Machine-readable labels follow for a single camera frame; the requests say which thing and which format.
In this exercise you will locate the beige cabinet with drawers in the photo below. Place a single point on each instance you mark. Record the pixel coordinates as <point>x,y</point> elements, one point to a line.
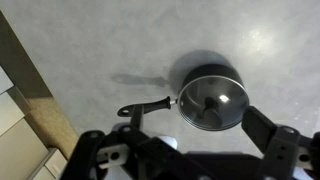
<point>36,138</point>

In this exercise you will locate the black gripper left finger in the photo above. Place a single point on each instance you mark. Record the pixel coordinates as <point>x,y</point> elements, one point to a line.
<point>140,156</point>

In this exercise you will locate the glass lid with black knob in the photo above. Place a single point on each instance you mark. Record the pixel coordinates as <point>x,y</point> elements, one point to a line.
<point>213,103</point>

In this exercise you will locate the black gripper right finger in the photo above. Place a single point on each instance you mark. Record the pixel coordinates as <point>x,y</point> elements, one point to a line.
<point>283,147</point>

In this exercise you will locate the black pot with handle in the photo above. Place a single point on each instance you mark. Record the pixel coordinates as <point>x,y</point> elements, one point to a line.
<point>204,70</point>

